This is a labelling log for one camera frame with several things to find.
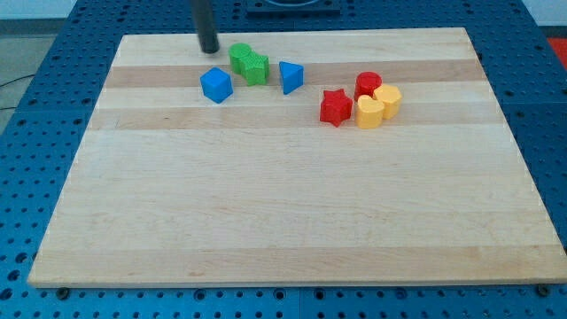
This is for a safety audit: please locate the red star block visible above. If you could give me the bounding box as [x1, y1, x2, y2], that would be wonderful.
[319, 89, 353, 128]

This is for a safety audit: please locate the blue triangle block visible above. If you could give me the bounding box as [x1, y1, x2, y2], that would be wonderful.
[279, 61, 304, 95]

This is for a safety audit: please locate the green star block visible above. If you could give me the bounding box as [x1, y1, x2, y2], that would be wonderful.
[240, 52, 269, 86]

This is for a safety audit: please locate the wooden board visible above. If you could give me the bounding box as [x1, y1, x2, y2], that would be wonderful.
[28, 27, 566, 288]

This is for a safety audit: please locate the yellow heart block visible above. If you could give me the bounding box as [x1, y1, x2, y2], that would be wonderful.
[355, 95, 385, 129]

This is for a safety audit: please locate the blue cube block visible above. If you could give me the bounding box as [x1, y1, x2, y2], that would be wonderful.
[199, 67, 233, 104]

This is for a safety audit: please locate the red cylinder block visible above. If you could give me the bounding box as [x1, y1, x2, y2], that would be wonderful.
[354, 71, 383, 101]

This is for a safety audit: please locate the green cylinder block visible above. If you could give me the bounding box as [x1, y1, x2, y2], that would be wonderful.
[229, 43, 252, 74]

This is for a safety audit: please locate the yellow hexagon block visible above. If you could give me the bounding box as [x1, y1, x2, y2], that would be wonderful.
[373, 84, 402, 120]

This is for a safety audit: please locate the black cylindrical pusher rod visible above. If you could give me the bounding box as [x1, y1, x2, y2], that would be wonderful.
[190, 0, 220, 54]

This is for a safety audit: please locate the black cable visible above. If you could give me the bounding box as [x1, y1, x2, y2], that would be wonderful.
[0, 74, 35, 112]

